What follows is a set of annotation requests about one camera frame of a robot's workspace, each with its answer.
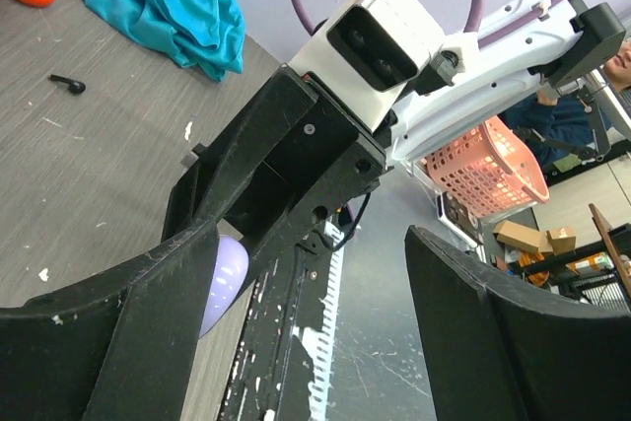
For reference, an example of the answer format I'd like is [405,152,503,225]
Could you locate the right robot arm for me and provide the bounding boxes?
[163,0,623,264]

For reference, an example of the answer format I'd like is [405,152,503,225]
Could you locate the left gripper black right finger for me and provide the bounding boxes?
[405,226,630,421]

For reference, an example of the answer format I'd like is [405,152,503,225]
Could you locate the white slotted cable duct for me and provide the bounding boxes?
[295,248,344,420]

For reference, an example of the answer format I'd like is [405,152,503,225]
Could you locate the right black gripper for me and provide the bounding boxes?
[162,66,386,263]

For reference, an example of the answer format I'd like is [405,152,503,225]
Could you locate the pink plastic basket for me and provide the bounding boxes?
[425,116,549,218]

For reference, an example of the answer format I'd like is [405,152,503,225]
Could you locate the person in background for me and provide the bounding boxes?
[499,39,630,146]

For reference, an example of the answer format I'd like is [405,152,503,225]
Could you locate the teal cloth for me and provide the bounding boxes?
[84,0,245,81]

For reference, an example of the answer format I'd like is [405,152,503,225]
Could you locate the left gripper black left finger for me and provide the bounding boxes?
[1,223,218,420]

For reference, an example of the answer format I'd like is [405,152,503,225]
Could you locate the cardboard boxes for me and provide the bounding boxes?
[493,220,577,255]

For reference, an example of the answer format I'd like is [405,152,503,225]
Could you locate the black earbud right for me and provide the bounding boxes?
[48,74,87,96]

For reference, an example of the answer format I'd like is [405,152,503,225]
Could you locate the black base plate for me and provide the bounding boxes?
[217,223,344,421]

